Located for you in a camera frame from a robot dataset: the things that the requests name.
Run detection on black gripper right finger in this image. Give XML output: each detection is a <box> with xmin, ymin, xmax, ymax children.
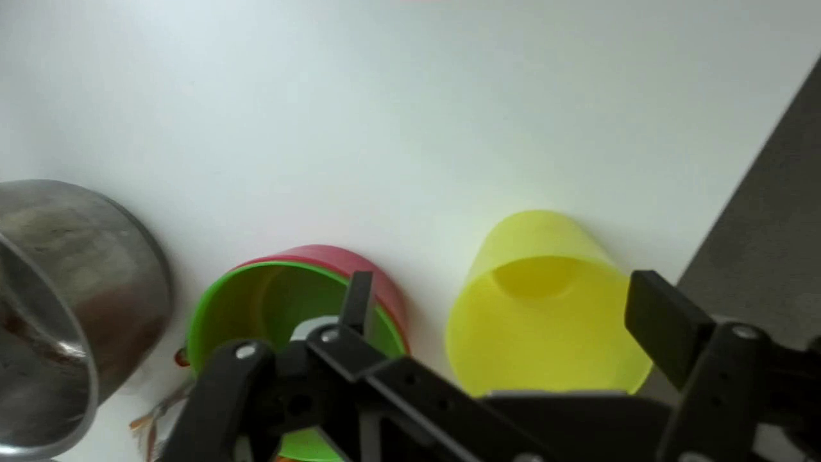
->
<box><xmin>624</xmin><ymin>267</ymin><xmax>821</xmax><ymax>462</ymax></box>

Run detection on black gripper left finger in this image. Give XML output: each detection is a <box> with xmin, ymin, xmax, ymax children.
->
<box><xmin>157</xmin><ymin>269</ymin><xmax>548</xmax><ymax>462</ymax></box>

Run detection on yellow plastic cup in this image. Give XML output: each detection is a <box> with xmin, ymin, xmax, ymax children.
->
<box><xmin>442</xmin><ymin>209</ymin><xmax>657</xmax><ymax>402</ymax></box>

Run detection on green plastic bowl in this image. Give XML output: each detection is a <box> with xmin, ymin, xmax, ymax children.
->
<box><xmin>183</xmin><ymin>259</ymin><xmax>411</xmax><ymax>462</ymax></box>

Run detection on red plastic bowl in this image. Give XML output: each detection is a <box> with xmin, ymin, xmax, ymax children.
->
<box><xmin>233</xmin><ymin>242</ymin><xmax>412</xmax><ymax>355</ymax></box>

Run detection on silver snack packet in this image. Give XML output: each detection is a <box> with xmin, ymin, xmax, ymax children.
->
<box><xmin>126</xmin><ymin>345</ymin><xmax>198</xmax><ymax>462</ymax></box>

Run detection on stainless steel pot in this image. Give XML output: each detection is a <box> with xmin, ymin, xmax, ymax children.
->
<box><xmin>0</xmin><ymin>177</ymin><xmax>180</xmax><ymax>462</ymax></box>

